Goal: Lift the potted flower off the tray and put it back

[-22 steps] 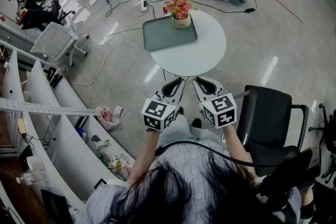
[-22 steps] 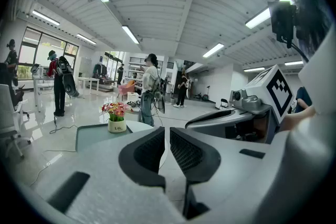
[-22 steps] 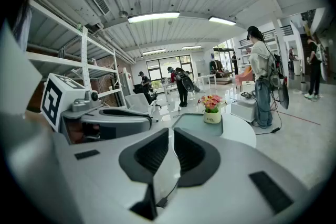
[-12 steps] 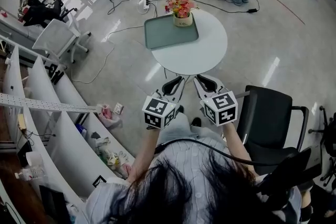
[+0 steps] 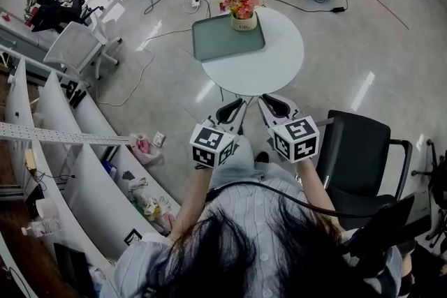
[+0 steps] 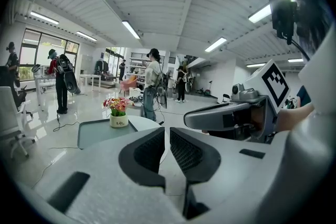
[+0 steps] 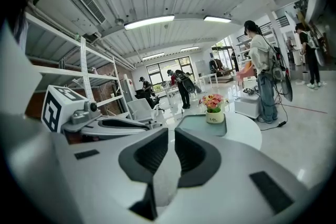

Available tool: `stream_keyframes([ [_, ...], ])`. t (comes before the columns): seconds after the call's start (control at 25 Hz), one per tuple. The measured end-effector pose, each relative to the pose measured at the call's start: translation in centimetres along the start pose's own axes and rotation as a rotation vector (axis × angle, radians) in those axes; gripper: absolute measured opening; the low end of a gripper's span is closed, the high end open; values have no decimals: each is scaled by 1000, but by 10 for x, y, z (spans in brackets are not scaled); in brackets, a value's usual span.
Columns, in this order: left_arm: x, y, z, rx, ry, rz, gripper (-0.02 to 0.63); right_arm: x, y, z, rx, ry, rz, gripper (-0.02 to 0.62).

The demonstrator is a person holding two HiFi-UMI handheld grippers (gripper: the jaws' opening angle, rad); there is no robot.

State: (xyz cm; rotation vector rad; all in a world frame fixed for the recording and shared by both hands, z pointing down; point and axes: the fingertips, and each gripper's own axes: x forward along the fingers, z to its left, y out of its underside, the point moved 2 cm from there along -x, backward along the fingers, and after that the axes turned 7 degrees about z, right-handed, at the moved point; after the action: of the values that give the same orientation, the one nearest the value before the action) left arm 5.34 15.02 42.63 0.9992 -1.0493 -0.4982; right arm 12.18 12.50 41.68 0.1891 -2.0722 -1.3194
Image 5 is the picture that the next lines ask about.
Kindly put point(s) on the black office chair with castors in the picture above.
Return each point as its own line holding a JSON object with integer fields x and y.
{"x": 434, "y": 192}

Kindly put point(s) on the green rectangular tray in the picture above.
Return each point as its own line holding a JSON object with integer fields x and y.
{"x": 220, "y": 40}

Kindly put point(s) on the black power adapter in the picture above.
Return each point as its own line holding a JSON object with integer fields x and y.
{"x": 339, "y": 9}

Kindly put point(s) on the black visitor chair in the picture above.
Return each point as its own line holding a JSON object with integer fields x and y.
{"x": 356, "y": 157}

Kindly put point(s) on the person's black shoe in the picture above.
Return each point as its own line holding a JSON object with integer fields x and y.
{"x": 262, "y": 157}

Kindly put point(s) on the white mesh office chair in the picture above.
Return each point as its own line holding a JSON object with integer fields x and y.
{"x": 75, "y": 45}

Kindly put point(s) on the potted pink red flowers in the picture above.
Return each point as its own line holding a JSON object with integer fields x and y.
{"x": 243, "y": 23}

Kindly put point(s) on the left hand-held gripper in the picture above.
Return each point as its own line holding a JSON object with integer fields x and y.
{"x": 209, "y": 146}

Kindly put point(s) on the black swivel office chair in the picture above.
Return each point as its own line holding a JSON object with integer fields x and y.
{"x": 82, "y": 7}

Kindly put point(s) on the person's right forearm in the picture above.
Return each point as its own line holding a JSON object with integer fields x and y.
{"x": 316, "y": 188}

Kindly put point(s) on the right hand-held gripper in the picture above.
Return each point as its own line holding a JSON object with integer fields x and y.
{"x": 297, "y": 141}

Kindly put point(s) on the blue box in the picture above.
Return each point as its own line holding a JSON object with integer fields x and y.
{"x": 111, "y": 169}

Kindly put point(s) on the person's light striped shirt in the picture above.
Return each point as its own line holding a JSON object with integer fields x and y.
{"x": 244, "y": 206}

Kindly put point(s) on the black head-mounted device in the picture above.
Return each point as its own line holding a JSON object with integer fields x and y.
{"x": 391, "y": 223}

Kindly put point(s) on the perforated metal rail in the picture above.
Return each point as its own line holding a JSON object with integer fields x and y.
{"x": 63, "y": 137}

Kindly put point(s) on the black wrist band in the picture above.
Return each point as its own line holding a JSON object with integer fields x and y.
{"x": 202, "y": 167}

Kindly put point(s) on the person's left forearm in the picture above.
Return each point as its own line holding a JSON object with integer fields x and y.
{"x": 193, "y": 195}

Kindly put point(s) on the person's light blue jeans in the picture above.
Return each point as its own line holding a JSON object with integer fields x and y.
{"x": 237, "y": 164}

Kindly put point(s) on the plastic bag with pink items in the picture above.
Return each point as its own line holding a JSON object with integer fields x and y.
{"x": 145, "y": 148}

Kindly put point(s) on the clear plastic bottle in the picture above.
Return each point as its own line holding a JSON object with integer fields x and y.
{"x": 42, "y": 227}

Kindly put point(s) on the white curved shelf unit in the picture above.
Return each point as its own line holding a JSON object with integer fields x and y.
{"x": 80, "y": 157}

